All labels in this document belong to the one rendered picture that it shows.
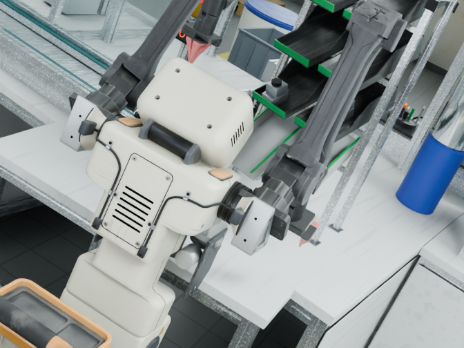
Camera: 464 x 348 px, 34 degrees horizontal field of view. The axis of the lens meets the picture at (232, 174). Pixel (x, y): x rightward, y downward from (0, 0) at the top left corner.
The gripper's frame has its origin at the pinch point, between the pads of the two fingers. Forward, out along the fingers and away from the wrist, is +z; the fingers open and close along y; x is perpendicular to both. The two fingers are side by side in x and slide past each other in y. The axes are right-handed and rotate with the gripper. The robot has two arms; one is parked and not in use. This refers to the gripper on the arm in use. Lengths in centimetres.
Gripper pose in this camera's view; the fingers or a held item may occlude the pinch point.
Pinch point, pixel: (191, 60)
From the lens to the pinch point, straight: 214.0
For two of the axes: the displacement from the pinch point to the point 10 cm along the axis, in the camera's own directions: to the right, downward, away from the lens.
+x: -5.2, 1.8, -8.3
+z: -3.7, 8.3, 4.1
